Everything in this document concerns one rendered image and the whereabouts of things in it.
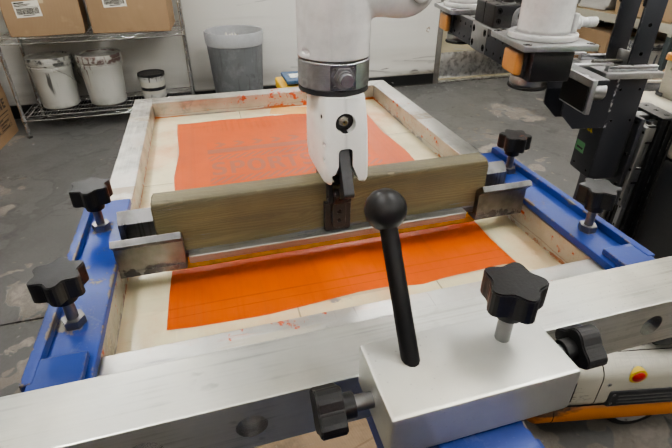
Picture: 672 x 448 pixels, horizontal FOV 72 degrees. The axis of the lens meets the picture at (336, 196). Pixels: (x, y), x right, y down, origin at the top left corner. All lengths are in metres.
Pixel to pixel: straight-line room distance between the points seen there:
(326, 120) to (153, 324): 0.28
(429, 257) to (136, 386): 0.37
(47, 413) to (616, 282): 0.45
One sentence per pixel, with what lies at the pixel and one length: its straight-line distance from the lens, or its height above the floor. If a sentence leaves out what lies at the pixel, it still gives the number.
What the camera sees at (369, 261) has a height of 0.96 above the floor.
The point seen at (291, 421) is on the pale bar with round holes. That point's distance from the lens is 0.36.
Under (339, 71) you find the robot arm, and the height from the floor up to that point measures 1.19.
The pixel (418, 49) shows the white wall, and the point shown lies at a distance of 4.70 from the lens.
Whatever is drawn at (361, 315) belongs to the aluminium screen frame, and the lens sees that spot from 0.46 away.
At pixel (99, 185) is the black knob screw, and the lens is 0.58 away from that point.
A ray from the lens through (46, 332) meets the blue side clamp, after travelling 0.48.
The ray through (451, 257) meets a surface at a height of 0.96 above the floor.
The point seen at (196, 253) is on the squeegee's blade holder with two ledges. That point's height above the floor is 1.00.
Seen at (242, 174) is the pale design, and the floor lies 0.96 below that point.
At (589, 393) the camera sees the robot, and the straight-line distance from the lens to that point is 1.58.
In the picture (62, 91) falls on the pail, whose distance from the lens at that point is 4.03.
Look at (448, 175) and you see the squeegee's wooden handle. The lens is 0.59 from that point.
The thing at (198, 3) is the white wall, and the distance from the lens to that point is 4.17.
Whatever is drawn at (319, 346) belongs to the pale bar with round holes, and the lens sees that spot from 0.36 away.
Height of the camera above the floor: 1.31
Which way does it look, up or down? 30 degrees down
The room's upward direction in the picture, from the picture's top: straight up
